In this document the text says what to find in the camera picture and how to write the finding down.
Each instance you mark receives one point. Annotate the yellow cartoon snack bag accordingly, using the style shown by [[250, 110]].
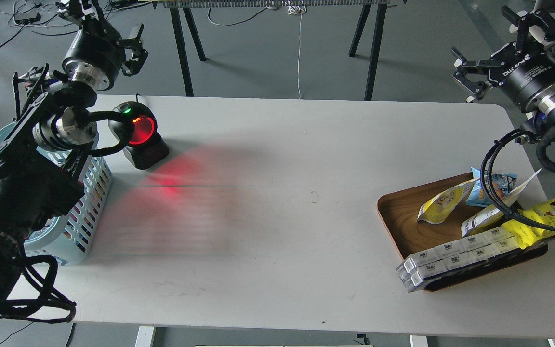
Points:
[[527, 236]]

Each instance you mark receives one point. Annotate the white blue yellow pouch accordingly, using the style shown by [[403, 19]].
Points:
[[490, 215]]

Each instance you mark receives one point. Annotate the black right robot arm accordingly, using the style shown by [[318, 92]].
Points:
[[540, 128]]

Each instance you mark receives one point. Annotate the light blue plastic basket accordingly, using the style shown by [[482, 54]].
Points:
[[69, 238]]

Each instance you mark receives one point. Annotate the black barcode scanner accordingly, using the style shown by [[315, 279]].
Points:
[[146, 147]]

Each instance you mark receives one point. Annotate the brown wooden tray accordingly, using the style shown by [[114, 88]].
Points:
[[399, 211]]

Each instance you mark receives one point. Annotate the black trestle table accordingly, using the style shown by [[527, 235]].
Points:
[[330, 52]]

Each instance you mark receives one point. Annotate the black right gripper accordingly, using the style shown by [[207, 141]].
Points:
[[519, 72]]

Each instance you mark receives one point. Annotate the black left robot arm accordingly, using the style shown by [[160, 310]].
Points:
[[42, 161]]

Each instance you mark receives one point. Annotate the clear wrapped white box pack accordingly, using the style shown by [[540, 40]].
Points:
[[444, 262]]

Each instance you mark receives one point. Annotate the black power adapter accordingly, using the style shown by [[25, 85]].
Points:
[[27, 18]]

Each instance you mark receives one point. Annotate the yellow white snack pouch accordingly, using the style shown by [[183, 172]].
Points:
[[438, 209]]

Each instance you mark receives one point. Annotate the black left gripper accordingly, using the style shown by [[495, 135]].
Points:
[[98, 45]]

